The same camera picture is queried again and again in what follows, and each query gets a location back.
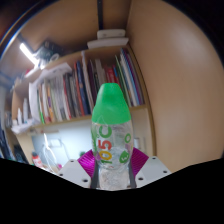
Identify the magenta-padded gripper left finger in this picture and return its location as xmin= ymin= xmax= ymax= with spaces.
xmin=57 ymin=149 xmax=100 ymax=190

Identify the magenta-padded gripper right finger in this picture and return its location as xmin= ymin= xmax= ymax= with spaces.
xmin=127 ymin=147 xmax=173 ymax=189

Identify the clear bottle with green cap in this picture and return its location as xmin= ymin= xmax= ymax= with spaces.
xmin=90 ymin=82 xmax=135 ymax=192

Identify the red and white canister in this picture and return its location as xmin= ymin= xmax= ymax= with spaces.
xmin=31 ymin=151 xmax=44 ymax=169

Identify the white desk lamp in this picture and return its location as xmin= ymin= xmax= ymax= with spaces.
xmin=29 ymin=129 xmax=68 ymax=169

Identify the wooden shelf unit with books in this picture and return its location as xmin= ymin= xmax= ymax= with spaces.
xmin=9 ymin=28 xmax=156 ymax=158

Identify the white ceiling light bar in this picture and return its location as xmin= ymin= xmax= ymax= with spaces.
xmin=18 ymin=42 xmax=40 ymax=66

